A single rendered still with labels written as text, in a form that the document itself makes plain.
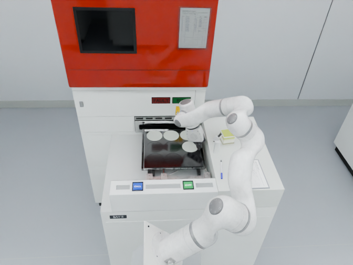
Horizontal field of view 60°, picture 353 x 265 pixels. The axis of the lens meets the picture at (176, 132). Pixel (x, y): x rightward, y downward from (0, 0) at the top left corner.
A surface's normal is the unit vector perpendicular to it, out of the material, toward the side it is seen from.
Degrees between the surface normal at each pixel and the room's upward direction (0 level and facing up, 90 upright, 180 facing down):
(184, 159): 0
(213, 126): 0
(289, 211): 0
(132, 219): 90
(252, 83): 90
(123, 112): 90
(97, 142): 90
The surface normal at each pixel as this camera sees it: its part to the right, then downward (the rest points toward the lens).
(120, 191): 0.04, -0.77
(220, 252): 0.07, 0.64
